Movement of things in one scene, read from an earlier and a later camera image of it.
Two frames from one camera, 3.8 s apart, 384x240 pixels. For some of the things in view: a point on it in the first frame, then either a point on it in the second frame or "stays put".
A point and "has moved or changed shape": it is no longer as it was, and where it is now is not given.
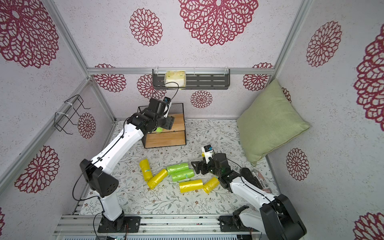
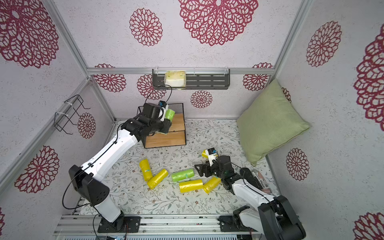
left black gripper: [169, 122] stays put
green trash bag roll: [182, 175] stays put
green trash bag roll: [177, 168] has moved or changed shape
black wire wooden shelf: [176, 136] stays put
